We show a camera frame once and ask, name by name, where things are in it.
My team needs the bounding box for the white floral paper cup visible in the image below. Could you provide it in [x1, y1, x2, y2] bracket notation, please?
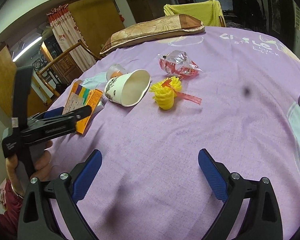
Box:
[104, 69, 151, 107]

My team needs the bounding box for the clear jelly cup orange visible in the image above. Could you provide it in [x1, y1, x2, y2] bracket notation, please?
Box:
[106, 64, 128, 81]

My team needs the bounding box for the person's left hand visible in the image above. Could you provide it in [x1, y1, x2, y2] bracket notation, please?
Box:
[5, 140, 53, 197]

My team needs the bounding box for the fluorescent ceiling light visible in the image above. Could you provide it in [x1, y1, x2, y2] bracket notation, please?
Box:
[12, 36, 43, 62]

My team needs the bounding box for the yellow foam fruit net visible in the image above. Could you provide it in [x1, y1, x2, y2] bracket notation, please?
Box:
[149, 76, 182, 111]

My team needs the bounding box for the dark hanging coat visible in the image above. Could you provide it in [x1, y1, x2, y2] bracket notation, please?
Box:
[232, 0, 265, 31]

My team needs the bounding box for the brown patterned pillow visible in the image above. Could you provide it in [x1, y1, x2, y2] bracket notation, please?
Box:
[100, 14, 205, 56]

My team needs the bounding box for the orange medicine box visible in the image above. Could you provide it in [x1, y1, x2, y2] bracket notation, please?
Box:
[62, 80, 103, 134]

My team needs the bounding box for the yellow-green cloth on chair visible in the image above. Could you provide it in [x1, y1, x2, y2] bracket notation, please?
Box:
[163, 0, 226, 27]

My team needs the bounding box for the purple bed sheet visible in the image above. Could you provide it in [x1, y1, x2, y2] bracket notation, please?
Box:
[50, 27, 300, 239]

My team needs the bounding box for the red white curtain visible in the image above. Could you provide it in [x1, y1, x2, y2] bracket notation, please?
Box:
[47, 4, 96, 72]

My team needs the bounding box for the clear red plastic wrapper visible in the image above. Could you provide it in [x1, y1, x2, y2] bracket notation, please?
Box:
[159, 50, 202, 79]

